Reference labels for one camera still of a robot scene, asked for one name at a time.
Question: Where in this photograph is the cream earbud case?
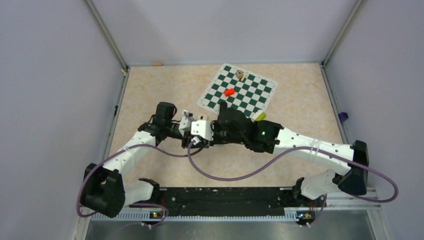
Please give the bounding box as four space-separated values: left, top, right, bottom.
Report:
196 114 208 121

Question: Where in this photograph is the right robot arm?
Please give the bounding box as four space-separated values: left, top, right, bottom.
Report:
211 107 369 206

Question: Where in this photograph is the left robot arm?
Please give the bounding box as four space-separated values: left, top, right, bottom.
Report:
76 102 195 218

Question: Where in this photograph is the red toy brick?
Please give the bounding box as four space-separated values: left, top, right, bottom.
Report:
224 88 235 97

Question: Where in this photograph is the white and green toy brick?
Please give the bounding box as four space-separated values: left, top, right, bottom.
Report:
251 111 267 121

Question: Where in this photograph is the green white chessboard mat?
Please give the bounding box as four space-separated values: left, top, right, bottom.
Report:
197 63 279 117

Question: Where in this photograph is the wooden letter cube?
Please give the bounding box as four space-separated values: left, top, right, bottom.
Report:
235 70 244 79

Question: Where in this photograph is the wooden cork piece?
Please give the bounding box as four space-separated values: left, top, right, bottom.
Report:
152 61 163 67

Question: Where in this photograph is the purple object outside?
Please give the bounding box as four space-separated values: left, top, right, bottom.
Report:
338 112 349 123

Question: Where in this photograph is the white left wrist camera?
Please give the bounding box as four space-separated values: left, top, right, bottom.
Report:
178 110 196 137

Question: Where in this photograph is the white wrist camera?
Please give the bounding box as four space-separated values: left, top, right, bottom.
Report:
178 110 196 137
190 120 214 141

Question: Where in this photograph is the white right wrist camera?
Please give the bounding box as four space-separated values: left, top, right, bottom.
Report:
190 120 214 141

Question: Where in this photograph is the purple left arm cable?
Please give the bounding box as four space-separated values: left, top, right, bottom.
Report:
76 112 206 219

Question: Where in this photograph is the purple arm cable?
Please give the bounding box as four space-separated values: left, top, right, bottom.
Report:
187 139 399 204
76 112 206 219

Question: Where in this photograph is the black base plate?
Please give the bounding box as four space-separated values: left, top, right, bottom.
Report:
146 187 324 217

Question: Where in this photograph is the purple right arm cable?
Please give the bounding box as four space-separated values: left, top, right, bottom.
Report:
187 139 399 204

